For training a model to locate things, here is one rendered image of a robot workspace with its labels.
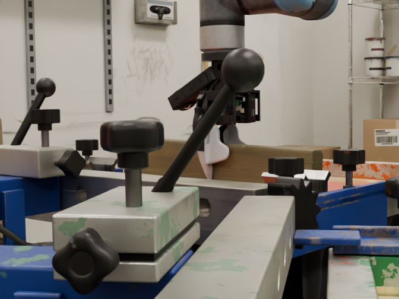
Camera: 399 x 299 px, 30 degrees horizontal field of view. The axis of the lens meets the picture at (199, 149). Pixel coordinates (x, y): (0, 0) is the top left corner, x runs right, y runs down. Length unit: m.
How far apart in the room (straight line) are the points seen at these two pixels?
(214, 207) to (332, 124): 4.48
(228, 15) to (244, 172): 0.25
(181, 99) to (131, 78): 2.66
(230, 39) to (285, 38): 3.86
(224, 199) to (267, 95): 4.09
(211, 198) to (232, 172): 0.41
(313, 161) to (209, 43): 0.26
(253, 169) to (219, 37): 0.22
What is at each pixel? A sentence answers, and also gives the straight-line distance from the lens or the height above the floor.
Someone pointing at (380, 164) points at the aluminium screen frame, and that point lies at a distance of 1.63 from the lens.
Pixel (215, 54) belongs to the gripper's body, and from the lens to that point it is 1.21.
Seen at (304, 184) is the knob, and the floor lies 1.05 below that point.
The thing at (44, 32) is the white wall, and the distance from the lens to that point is 3.57.
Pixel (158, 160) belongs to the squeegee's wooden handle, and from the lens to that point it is 1.33.
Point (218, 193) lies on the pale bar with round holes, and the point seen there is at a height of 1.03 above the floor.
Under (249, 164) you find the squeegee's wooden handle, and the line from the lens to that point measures 1.20.
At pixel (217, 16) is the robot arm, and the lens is 1.21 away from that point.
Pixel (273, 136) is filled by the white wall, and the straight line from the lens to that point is 4.93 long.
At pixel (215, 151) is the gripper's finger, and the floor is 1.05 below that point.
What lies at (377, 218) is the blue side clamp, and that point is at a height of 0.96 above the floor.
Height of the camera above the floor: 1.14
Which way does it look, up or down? 4 degrees down
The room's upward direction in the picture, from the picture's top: 1 degrees counter-clockwise
